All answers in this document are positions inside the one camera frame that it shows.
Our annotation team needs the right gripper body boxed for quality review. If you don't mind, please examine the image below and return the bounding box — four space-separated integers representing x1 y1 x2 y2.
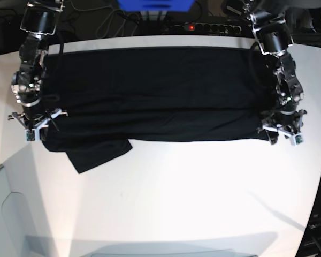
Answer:
7 103 68 131

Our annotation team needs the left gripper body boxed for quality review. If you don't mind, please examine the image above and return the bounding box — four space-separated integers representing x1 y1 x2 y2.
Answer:
257 110 307 138

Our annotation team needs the black T-shirt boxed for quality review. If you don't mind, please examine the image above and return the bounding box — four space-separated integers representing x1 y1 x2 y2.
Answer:
42 48 274 173

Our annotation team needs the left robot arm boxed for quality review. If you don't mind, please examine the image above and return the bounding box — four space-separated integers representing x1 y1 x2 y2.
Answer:
221 1 307 146

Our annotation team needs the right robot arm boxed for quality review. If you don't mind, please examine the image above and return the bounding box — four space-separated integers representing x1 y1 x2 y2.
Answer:
7 1 64 142

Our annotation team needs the black power strip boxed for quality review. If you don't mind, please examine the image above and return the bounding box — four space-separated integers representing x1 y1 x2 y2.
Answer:
175 23 242 35

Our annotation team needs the blue box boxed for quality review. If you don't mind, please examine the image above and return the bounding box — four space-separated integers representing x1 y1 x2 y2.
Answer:
118 0 195 12

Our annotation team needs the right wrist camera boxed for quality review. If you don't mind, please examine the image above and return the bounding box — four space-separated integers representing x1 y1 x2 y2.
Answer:
24 128 40 142

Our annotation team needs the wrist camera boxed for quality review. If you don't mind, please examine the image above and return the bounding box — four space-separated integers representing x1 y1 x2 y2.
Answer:
289 133 304 146
24 128 40 142

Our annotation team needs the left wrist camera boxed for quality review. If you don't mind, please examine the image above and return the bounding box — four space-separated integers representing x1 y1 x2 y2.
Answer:
289 133 304 146

